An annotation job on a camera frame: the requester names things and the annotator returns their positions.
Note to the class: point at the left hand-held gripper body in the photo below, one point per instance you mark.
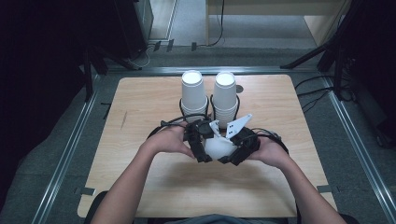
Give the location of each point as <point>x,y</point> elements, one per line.
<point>196,130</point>

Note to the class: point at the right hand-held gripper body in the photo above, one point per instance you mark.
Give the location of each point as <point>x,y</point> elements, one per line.
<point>246,141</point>

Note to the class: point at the single white paper cup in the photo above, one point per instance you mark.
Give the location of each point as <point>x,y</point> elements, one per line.
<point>218,147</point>

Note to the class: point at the stack of white paper cups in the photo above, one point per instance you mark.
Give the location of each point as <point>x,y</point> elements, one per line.
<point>224,99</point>
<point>193,93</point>

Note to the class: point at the person's right hand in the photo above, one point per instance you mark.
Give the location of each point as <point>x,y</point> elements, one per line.
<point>271,151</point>

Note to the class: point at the person's left hand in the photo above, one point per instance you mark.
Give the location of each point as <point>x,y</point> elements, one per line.
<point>168,140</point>

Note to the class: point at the dark round disc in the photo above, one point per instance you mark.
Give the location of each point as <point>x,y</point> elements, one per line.
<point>239,89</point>

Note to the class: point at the person's grey clothing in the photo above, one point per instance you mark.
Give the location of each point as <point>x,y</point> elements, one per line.
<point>214,219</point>

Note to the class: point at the grey tape piece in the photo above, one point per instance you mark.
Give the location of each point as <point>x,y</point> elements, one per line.
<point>85,191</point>
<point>325,188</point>

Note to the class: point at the black metal stand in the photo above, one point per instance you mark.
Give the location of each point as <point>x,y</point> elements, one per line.
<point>88,74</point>

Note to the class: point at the black cabinet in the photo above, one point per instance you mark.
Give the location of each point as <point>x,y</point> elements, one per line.
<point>134,25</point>

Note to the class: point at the black tripod stand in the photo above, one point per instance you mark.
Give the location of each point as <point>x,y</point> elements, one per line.
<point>330,46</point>

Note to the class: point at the light wooden furniture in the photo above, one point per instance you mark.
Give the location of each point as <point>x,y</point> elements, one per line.
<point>320,21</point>

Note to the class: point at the metal floor rail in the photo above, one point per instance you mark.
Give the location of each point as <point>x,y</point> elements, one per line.
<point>155,70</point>
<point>62,161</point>
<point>358,146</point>

